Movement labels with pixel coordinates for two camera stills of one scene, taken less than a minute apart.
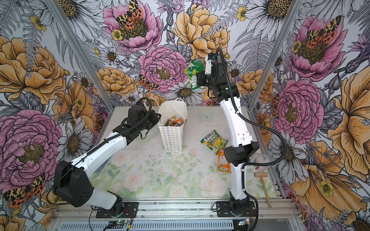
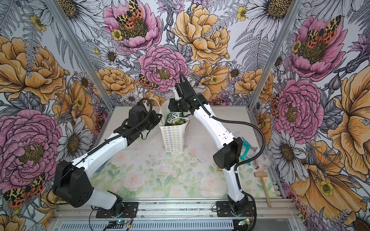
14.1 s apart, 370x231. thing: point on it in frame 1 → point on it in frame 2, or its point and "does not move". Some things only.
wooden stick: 262,174 does not move
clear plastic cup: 262,158 does not move
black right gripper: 200,78 → 172,105
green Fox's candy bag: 215,142 → 175,118
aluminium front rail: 272,215 does not move
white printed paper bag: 172,115 does not move
